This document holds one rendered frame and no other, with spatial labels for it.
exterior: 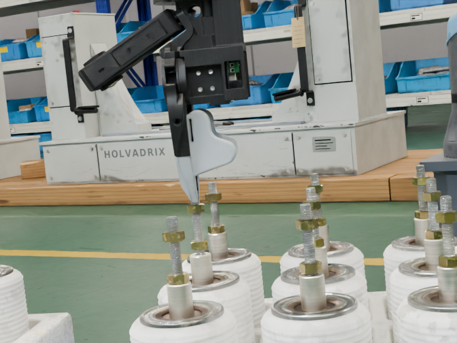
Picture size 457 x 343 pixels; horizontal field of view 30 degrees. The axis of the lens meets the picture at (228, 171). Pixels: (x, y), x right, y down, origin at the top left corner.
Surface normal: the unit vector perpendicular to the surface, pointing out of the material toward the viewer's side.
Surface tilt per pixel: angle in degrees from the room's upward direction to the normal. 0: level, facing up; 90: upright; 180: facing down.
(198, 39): 90
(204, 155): 91
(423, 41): 90
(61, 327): 90
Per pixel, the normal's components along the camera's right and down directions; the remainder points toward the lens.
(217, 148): -0.07, 0.13
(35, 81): 0.86, -0.03
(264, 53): -0.50, 0.14
